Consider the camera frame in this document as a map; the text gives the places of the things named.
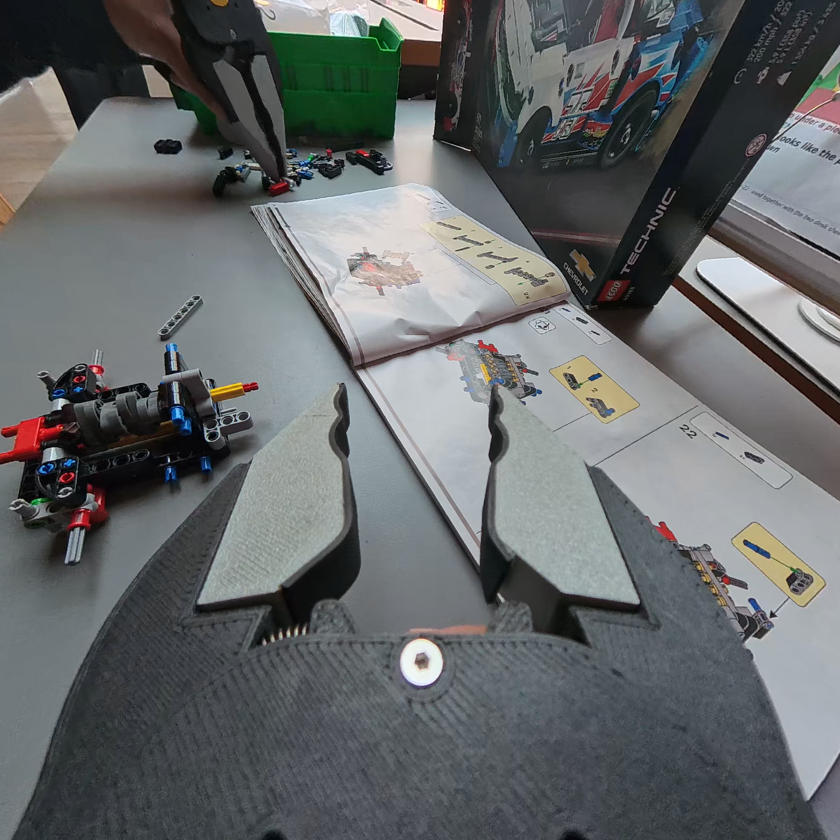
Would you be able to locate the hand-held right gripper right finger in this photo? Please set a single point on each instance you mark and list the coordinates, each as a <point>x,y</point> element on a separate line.
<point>558,525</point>

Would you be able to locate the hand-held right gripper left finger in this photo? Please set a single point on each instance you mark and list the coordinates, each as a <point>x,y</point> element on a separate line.
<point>282,518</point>

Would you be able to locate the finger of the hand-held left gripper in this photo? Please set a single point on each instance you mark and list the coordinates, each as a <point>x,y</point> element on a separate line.
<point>236,98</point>
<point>275,98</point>

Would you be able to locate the pile of lego pieces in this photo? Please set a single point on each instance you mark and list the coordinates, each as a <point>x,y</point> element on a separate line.
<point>367,159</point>

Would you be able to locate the lego chassis assembly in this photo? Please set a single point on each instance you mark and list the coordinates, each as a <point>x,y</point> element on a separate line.
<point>111,420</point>

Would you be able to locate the grey lego beam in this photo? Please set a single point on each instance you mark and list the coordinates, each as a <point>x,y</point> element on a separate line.
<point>181,317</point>

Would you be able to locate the lego instruction booklet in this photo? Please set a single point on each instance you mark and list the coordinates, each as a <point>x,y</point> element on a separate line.
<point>407,308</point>

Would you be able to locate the person's left forearm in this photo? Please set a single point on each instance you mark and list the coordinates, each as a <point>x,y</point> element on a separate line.
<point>52,33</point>

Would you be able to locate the black lego piece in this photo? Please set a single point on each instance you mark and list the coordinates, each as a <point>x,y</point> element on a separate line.
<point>168,146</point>

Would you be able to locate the lego set box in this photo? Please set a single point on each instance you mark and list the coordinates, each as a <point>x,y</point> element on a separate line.
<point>656,216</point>

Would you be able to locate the person's left hand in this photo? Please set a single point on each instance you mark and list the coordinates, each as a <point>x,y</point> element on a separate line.
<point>154,33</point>

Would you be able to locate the green plastic bin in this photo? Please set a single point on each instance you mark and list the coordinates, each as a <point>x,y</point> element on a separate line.
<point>341,85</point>

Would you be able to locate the clear plastic bags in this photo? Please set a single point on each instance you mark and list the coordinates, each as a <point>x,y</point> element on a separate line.
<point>295,16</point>

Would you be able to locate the white monitor stand base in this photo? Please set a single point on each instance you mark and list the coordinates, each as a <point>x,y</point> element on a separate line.
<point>741,289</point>

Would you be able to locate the printed paper sheet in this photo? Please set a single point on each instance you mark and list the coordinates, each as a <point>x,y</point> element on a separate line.
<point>800,184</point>

